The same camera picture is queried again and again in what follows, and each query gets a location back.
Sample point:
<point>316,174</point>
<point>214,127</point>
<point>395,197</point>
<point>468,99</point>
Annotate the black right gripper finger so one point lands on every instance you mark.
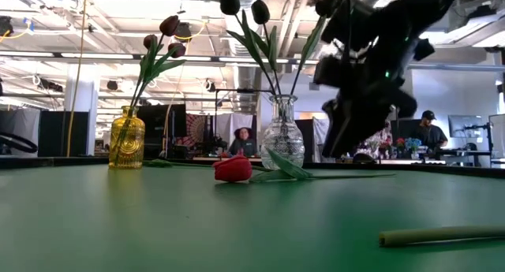
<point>333,126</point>
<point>367,120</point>

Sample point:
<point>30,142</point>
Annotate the red artificial tulip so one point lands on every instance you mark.
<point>233,169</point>

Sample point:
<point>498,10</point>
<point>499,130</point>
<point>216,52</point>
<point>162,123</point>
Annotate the green stem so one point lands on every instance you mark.
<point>434,236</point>

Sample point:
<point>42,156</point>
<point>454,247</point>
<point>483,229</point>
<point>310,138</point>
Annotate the maroon artificial tulip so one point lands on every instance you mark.
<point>169,25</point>
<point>176,50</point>
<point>150,41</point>

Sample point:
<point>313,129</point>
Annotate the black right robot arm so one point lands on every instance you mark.
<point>426,8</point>

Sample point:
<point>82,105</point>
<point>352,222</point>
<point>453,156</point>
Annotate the clear textured glass vase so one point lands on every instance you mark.
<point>282,138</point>

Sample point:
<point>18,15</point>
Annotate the yellow glass vase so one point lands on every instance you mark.
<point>126,146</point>

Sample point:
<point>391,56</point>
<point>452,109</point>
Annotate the pink floral cloth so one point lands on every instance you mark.
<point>378,144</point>

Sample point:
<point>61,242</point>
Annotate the blue flower bouquet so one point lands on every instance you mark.
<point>412,143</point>

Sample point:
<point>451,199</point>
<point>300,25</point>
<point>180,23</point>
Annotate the person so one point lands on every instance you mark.
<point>243,144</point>
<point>432,134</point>

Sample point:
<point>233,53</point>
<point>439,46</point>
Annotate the grey computer monitor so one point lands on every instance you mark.
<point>465,126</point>

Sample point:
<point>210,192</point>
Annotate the plain white cloth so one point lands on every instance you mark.
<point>225,122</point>

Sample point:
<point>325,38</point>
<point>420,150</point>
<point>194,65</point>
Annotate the white screen panel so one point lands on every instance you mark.
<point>498,136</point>

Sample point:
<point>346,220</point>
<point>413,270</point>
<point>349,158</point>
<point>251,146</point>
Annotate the red mandala tapestry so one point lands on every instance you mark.
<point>197,128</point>

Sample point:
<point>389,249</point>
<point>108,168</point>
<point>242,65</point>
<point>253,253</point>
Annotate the green table mat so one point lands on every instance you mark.
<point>197,232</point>

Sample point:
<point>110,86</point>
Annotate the black round ceiling device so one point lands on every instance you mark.
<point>186,32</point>

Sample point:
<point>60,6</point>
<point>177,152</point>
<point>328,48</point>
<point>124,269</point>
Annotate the large black screen panel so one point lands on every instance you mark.
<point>158,122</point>

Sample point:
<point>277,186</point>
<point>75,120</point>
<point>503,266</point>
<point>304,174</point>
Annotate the long ceiling light bar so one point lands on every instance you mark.
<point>98,56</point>

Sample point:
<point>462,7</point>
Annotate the black partition panel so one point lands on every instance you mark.
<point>55,130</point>

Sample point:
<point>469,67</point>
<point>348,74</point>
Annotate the grey fabric partition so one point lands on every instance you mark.
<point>23,122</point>

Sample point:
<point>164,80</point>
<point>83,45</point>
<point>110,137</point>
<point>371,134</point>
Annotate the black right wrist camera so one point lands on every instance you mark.
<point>329,71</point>

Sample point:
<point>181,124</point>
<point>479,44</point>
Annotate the black frame stand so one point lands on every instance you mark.
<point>244,91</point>

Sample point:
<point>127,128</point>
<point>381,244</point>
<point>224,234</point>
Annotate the silver round ceiling duct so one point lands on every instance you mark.
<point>246,79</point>

